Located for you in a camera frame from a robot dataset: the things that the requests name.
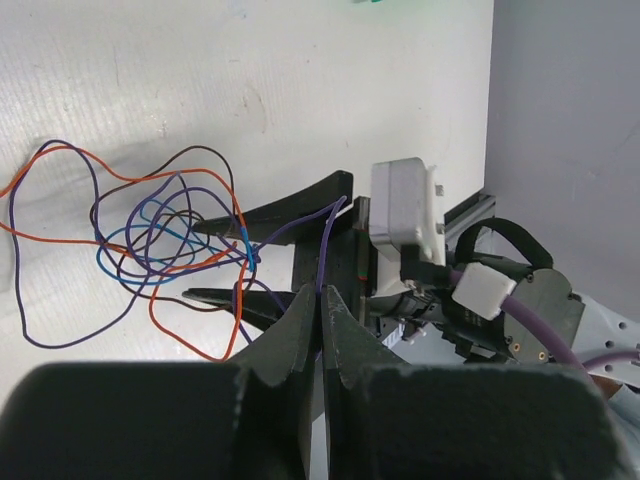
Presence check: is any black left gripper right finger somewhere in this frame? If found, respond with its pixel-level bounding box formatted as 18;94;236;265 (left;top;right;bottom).
321;286;638;479

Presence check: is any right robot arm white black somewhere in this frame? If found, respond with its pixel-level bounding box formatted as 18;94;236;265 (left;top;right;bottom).
194;158;639;386

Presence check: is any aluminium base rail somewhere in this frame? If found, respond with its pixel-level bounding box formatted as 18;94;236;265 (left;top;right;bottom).
444;193;496;247

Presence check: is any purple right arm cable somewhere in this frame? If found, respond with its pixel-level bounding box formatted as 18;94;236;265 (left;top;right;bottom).
447;264;640;386

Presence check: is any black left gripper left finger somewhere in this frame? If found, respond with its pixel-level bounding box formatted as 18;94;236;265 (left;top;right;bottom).
1;285;318;479

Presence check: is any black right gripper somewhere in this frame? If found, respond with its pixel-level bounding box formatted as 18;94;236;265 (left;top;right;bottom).
182;170;378;345

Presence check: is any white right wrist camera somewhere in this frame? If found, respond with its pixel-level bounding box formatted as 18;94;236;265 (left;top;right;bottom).
368;157;446;297

